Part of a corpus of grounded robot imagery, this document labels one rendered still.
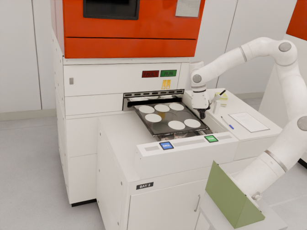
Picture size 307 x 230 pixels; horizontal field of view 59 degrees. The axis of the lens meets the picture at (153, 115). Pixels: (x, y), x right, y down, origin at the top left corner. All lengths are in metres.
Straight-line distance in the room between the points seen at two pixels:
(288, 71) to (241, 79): 2.93
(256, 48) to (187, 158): 0.66
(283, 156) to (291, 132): 0.10
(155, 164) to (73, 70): 0.72
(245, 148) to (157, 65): 0.74
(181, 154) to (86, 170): 0.90
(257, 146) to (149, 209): 0.70
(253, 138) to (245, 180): 0.42
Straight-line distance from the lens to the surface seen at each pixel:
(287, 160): 1.25
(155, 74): 1.80
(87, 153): 1.95
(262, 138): 1.65
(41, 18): 3.07
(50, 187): 2.51
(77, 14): 1.51
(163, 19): 1.66
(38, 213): 2.33
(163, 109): 1.79
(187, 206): 1.66
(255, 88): 4.68
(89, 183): 2.14
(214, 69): 1.48
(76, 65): 1.64
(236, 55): 1.53
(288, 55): 1.41
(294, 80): 1.40
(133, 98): 1.80
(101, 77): 1.69
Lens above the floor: 1.73
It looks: 29 degrees down
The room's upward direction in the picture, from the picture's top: 8 degrees clockwise
